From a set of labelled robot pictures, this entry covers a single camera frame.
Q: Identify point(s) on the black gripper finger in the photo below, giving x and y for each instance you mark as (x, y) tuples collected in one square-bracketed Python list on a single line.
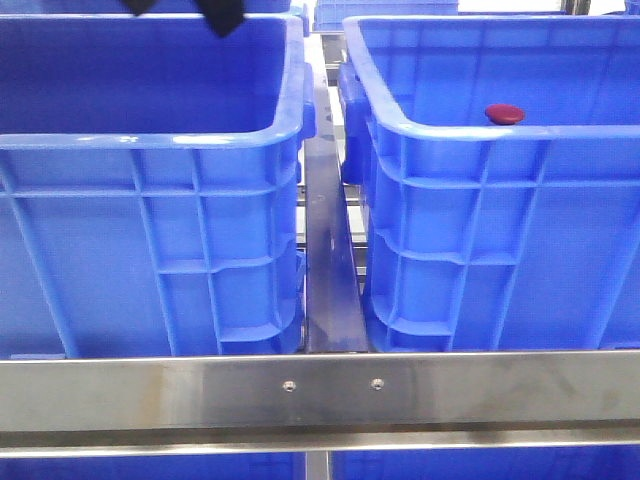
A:
[(139, 7), (223, 16)]

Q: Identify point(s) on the red mushroom push button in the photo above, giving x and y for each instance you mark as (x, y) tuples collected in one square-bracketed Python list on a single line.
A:
[(504, 114)]

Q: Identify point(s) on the rear blue crate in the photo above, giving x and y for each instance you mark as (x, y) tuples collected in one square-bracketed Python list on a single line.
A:
[(329, 15)]

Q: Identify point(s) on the left blue plastic crate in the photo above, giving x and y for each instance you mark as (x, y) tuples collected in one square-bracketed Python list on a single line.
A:
[(149, 173)]

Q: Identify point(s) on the blue plastic crate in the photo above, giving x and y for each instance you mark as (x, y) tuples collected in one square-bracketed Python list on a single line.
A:
[(486, 237), (149, 173)]

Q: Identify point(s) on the right blue plastic crate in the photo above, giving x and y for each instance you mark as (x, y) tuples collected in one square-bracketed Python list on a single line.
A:
[(486, 237)]

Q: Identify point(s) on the lower shelf blue crate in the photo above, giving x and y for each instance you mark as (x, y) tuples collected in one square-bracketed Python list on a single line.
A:
[(517, 463)]

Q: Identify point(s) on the stainless steel rack frame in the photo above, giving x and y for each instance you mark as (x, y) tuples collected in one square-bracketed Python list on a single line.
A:
[(336, 395)]

